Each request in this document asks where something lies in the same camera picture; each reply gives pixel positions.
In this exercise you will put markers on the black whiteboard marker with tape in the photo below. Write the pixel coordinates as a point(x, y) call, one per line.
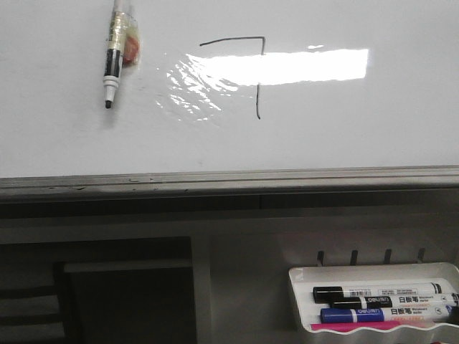
point(123, 48)

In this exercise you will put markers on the white whiteboard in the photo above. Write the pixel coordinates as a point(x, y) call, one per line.
point(230, 86)

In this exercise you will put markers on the white plastic marker tray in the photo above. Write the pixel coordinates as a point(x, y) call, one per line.
point(307, 312)

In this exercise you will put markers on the black capped marker top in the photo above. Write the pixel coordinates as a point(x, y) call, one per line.
point(330, 293)

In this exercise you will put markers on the black capped marker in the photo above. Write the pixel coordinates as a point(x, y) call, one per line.
point(375, 302)
point(330, 293)

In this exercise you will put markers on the dark cabinet panel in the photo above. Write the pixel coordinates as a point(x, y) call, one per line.
point(128, 302)

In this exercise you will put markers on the blue capped marker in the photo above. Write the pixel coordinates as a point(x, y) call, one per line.
point(436, 314)

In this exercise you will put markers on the pink eraser strip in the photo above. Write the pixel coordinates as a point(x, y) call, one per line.
point(382, 325)

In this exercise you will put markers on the black capped marker middle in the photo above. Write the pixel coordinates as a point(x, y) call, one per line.
point(375, 302)

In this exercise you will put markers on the grey whiteboard frame ledge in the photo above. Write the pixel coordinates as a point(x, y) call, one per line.
point(166, 185)

